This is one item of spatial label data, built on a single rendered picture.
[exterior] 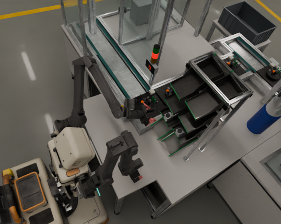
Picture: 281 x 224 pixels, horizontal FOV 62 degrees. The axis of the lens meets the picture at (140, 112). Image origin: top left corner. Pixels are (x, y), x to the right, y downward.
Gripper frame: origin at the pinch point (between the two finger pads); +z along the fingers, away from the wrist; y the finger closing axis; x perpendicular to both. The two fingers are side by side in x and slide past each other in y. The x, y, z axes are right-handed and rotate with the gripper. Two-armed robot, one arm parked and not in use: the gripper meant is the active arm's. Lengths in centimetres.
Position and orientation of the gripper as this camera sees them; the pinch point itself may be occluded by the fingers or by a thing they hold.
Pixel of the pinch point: (152, 114)
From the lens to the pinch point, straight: 152.4
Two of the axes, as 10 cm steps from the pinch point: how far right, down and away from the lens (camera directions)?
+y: -3.7, -8.0, 4.7
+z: 7.9, 0.0, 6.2
